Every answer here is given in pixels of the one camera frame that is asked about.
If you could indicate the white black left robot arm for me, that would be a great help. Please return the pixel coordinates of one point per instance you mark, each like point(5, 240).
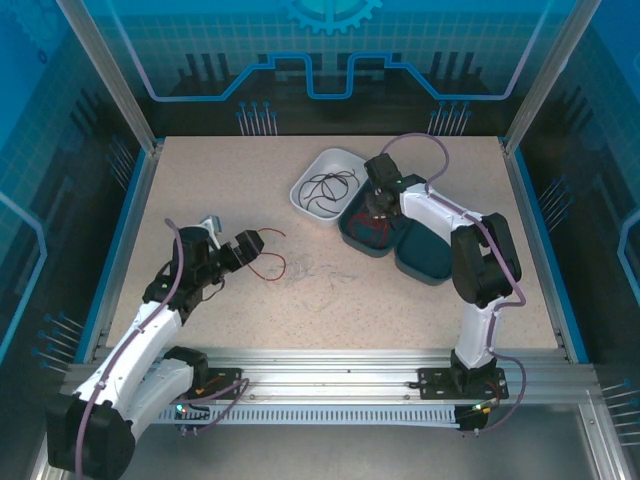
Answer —
point(145, 345)

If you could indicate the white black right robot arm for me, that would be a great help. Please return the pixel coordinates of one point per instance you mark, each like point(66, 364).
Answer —
point(475, 340)

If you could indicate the dark teal plastic tray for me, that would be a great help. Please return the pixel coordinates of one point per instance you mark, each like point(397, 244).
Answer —
point(425, 255)
point(360, 245)

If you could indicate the white plastic tray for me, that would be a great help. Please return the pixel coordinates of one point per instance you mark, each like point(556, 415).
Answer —
point(310, 215)

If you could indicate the black connector block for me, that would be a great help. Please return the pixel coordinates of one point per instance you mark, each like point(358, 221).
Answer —
point(192, 414)
point(472, 422)

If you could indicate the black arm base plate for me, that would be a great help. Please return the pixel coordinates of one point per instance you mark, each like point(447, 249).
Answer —
point(227, 375)
point(429, 385)

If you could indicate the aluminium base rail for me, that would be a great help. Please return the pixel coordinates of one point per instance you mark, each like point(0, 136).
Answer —
point(325, 372)

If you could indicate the aluminium frame post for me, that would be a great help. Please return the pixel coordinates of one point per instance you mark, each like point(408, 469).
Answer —
point(547, 75)
point(112, 75)

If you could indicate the aluminium floor frame rail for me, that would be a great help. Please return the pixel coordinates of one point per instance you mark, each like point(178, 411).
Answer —
point(606, 450)

